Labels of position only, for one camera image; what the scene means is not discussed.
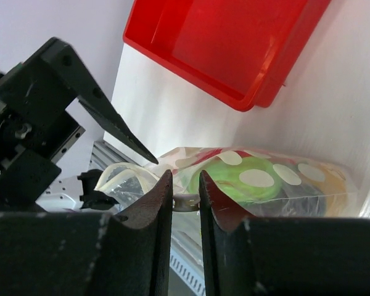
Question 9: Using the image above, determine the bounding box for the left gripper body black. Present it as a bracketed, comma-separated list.
[0, 58, 86, 212]

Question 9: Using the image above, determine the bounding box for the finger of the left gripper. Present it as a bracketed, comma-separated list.
[40, 37, 158, 164]

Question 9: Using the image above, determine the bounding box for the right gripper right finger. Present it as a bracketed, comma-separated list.
[199, 171, 370, 295]

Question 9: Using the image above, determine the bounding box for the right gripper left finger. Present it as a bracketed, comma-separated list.
[0, 171, 173, 295]

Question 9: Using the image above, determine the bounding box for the yellow lemon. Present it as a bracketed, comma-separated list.
[298, 163, 348, 217]

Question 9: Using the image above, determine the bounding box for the clear zip top bag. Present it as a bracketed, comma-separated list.
[96, 147, 358, 217]

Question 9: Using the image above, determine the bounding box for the round green cabbage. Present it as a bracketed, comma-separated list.
[187, 156, 282, 203]

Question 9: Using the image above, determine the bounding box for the red plastic tray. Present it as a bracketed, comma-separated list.
[123, 0, 329, 112]

